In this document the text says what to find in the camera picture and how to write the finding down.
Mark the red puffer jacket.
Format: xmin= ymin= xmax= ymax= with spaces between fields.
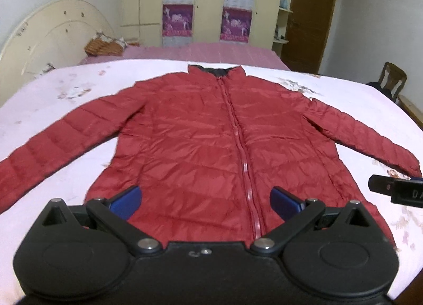
xmin=1 ymin=66 xmax=422 ymax=243

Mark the wooden chair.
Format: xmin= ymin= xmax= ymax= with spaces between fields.
xmin=367 ymin=61 xmax=407 ymax=102

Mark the white floral bed cover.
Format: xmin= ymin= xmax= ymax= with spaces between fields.
xmin=1 ymin=59 xmax=422 ymax=304

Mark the pink bed sheet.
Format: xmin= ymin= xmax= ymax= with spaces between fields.
xmin=80 ymin=42 xmax=289 ymax=71

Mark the cream wooden headboard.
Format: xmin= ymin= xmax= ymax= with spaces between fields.
xmin=1 ymin=0 xmax=115 ymax=104

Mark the purple poster lower right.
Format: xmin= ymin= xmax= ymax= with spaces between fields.
xmin=220 ymin=7 xmax=252 ymax=43

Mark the purple poster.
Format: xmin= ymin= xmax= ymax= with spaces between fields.
xmin=220 ymin=7 xmax=252 ymax=43
xmin=162 ymin=4 xmax=194 ymax=37

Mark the purple poster lower left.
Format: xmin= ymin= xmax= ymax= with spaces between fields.
xmin=162 ymin=4 xmax=194 ymax=37

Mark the cream yellow wardrobe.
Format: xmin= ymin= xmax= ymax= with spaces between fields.
xmin=121 ymin=0 xmax=280 ymax=49

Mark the brown wooden door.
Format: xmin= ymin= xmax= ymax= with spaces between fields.
xmin=281 ymin=0 xmax=335 ymax=74

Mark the cream corner shelf unit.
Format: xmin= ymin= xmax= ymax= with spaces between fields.
xmin=272 ymin=0 xmax=293 ymax=57

